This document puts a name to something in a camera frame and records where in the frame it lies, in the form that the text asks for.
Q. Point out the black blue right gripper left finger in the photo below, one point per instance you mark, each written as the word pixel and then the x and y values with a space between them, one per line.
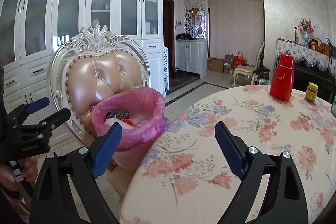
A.
pixel 53 201

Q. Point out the wicker baskets on piano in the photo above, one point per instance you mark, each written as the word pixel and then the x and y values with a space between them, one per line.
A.
pixel 326 48

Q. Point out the pink flower bouquet vase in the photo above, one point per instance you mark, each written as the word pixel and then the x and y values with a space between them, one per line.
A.
pixel 307 28

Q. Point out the orange woven basket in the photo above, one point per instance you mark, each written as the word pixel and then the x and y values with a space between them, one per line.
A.
pixel 129 122

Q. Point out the white foam block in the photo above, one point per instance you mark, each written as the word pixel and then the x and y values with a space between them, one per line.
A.
pixel 140 121

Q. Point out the red handbag on floor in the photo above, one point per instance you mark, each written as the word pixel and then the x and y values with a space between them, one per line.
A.
pixel 239 59

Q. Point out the dark wooden door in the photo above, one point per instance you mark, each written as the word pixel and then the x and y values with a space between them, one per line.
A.
pixel 169 32

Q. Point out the white carved lattice screen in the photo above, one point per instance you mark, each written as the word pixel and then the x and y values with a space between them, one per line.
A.
pixel 196 18

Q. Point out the green snack bag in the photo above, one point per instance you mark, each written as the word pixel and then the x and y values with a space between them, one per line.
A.
pixel 333 106

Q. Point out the black rectangular carton box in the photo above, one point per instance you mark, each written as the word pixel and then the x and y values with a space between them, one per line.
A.
pixel 118 114

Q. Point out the black piano with lace cover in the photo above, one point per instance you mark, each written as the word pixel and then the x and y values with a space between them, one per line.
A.
pixel 310 67

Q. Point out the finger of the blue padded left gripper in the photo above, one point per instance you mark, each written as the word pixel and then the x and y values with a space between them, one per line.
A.
pixel 37 105

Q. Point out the white low cabinet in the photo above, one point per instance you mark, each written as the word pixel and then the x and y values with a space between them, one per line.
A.
pixel 191 56

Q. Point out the ornate pink leather chair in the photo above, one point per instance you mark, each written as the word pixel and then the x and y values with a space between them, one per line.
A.
pixel 94 65

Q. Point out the person's left hand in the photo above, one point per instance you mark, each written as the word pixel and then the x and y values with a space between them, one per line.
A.
pixel 29 172

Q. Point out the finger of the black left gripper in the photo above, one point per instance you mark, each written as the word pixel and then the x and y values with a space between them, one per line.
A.
pixel 57 119

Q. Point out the pink lined trash bin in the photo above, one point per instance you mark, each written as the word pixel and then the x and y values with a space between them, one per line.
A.
pixel 141 113

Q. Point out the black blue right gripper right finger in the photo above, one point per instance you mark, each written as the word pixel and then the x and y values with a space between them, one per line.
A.
pixel 270 189

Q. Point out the floral tablecloth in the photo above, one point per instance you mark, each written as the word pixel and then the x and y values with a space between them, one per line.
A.
pixel 184 177

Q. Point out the white tall display cabinet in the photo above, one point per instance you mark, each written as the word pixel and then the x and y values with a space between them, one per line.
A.
pixel 33 30

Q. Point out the cream dining chair far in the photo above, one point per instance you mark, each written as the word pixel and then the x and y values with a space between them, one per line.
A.
pixel 248 70

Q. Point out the red thermos flask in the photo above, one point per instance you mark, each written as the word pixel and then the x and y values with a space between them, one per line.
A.
pixel 283 78

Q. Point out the cardboard box on floor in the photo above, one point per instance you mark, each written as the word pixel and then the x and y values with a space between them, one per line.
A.
pixel 215 65

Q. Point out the yellow lidded glass jar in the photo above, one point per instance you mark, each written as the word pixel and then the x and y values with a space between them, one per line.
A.
pixel 311 92

